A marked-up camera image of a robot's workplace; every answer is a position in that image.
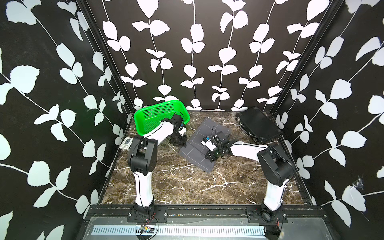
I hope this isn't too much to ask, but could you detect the dark grey grid pillowcase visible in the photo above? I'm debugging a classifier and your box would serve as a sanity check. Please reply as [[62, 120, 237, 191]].
[[179, 118, 232, 173]]

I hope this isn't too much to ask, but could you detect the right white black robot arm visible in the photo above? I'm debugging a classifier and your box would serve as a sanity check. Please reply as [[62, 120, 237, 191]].
[[201, 135, 294, 212]]

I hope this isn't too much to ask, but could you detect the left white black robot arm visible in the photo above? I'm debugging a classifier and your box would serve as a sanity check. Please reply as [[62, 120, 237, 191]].
[[128, 112, 187, 216]]

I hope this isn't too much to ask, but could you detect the green plastic basket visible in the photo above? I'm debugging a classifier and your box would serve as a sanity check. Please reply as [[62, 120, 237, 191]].
[[134, 100, 190, 136]]

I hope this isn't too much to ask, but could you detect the black hard case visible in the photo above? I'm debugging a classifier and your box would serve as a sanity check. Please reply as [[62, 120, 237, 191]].
[[235, 107, 283, 145]]

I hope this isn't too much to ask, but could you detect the small white remote device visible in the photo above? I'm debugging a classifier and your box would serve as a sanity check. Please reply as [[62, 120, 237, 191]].
[[119, 137, 133, 151]]

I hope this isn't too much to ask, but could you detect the white perforated strip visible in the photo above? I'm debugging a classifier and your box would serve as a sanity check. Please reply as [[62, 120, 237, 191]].
[[91, 225, 265, 238]]

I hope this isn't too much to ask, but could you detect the small green circuit board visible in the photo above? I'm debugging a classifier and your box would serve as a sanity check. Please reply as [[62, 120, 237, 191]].
[[137, 226, 156, 235]]

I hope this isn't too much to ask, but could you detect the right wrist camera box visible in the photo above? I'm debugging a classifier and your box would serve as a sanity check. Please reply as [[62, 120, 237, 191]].
[[201, 131, 227, 152]]

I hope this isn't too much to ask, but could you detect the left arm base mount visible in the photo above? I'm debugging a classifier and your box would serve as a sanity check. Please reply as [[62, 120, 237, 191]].
[[127, 205, 169, 224]]

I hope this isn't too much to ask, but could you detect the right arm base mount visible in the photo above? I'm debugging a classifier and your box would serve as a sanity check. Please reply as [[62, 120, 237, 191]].
[[246, 206, 288, 226]]

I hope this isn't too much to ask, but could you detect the black front mounting rail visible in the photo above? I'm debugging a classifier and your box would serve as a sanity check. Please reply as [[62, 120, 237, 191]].
[[85, 205, 327, 223]]

